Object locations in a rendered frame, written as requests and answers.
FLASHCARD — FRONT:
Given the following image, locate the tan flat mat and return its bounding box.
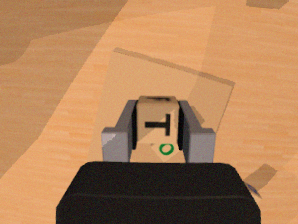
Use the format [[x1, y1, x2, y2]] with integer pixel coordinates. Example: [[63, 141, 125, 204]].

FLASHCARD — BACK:
[[87, 51, 232, 163]]

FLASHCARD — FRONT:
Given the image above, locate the tan letter block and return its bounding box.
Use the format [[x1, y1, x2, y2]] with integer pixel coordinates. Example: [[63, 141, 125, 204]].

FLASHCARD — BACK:
[[243, 181, 262, 204], [151, 143, 182, 162], [136, 96, 179, 144]]

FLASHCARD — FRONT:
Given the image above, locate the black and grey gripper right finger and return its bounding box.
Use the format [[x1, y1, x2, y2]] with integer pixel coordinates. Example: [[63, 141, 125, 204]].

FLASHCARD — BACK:
[[177, 100, 216, 163]]

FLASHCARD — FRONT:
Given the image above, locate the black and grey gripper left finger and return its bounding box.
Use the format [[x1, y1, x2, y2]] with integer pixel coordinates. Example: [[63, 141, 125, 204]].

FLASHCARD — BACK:
[[101, 100, 138, 162]]

